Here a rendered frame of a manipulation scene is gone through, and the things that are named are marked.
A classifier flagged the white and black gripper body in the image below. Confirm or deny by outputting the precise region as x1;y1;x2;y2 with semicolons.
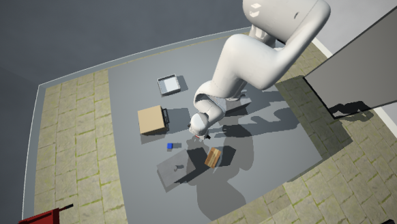
189;126;209;140

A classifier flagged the brown cardboard box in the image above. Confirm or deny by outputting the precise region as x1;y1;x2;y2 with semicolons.
204;147;221;168

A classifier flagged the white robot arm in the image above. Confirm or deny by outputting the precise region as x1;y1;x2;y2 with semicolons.
190;0;331;136

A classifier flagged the light wooden cabinet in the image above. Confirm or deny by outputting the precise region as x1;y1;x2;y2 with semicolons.
138;105;170;136

